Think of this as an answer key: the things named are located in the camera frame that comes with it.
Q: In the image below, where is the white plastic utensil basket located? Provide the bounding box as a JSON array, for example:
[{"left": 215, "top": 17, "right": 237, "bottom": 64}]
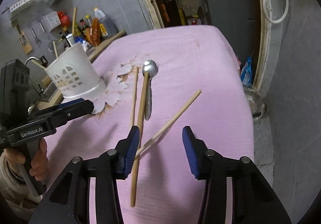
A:
[{"left": 45, "top": 42, "right": 107, "bottom": 101}]

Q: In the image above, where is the steel spoon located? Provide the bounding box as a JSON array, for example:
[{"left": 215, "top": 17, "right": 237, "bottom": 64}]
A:
[{"left": 142, "top": 60, "right": 158, "bottom": 121}]

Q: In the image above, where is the light wooden chopstick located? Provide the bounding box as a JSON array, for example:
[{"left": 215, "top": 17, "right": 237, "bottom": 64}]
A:
[{"left": 72, "top": 7, "right": 77, "bottom": 36}]

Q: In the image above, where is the beige sleeve forearm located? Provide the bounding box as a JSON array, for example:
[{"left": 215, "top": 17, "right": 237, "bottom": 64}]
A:
[{"left": 1, "top": 154, "right": 39, "bottom": 223}]

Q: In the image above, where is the left hand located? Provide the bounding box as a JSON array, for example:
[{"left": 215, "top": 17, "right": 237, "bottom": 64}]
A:
[{"left": 4, "top": 139, "right": 48, "bottom": 181}]

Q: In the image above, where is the dark wooden chopstick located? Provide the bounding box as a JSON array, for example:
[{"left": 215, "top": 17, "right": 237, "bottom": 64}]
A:
[{"left": 131, "top": 72, "right": 149, "bottom": 207}]

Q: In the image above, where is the glass jar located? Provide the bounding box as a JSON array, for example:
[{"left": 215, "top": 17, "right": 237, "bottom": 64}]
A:
[{"left": 244, "top": 87, "right": 267, "bottom": 120}]

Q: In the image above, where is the pink floral tablecloth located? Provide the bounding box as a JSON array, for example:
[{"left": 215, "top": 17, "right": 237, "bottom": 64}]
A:
[{"left": 43, "top": 25, "right": 255, "bottom": 224}]

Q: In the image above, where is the thin wooden chopstick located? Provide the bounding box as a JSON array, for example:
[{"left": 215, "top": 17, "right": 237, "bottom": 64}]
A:
[{"left": 131, "top": 66, "right": 138, "bottom": 126}]

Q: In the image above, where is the blue plastic packet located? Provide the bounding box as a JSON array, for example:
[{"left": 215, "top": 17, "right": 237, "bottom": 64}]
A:
[{"left": 240, "top": 56, "right": 252, "bottom": 87}]

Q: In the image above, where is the white salt bag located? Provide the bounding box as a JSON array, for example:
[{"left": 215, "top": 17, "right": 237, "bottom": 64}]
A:
[{"left": 75, "top": 36, "right": 92, "bottom": 52}]

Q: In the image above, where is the red spice bag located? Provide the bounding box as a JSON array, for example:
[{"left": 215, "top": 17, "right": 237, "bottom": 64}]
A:
[{"left": 91, "top": 17, "right": 101, "bottom": 47}]

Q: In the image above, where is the red plastic bag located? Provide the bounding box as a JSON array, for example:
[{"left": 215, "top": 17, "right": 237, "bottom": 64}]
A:
[{"left": 57, "top": 11, "right": 71, "bottom": 27}]

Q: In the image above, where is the large oil jug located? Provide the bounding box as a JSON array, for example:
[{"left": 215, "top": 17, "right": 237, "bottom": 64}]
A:
[{"left": 93, "top": 7, "right": 118, "bottom": 39}]

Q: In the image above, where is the dark grey cabinet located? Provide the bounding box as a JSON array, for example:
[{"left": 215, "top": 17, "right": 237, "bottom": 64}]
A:
[{"left": 207, "top": 0, "right": 256, "bottom": 64}]

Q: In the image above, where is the white wall rack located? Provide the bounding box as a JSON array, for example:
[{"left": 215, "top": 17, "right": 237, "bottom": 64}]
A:
[{"left": 2, "top": 0, "right": 35, "bottom": 16}]

